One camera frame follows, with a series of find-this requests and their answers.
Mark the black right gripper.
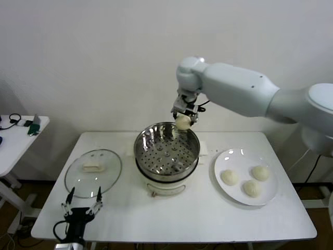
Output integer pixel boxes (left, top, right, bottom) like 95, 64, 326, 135
172, 89, 202, 127

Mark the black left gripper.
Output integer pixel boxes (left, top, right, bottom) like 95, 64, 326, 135
61, 186, 104, 242

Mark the white steamed baozi bun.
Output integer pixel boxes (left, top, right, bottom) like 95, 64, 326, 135
175, 115, 193, 131
242, 180, 262, 198
221, 169, 239, 186
251, 165, 270, 182

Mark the round glass pot lid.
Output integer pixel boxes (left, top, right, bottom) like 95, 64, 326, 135
64, 148, 123, 199

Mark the stainless steel steamer basket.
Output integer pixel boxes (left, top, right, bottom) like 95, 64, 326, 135
126, 121, 209, 181

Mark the white round plate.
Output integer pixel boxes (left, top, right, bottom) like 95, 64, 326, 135
213, 148, 278, 206

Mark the floor power strip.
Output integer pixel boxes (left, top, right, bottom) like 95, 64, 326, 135
17, 217, 37, 236

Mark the white electric cooker pot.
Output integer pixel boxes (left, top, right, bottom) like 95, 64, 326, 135
135, 156, 200, 197

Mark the white side table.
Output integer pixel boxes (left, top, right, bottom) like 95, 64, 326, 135
0, 116, 50, 235

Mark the green small gadget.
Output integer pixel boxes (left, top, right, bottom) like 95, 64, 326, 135
28, 124, 41, 137

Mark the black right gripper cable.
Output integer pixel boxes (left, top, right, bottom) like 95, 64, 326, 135
195, 99, 210, 113

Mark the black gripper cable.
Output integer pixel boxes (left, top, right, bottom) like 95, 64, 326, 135
53, 220, 69, 243
195, 99, 210, 113

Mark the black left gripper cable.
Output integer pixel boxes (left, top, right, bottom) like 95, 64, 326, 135
53, 220, 69, 243

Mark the black cable loop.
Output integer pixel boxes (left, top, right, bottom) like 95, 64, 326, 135
0, 114, 23, 130

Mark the black power adapter cable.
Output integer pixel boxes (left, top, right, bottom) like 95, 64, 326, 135
303, 155, 321, 183

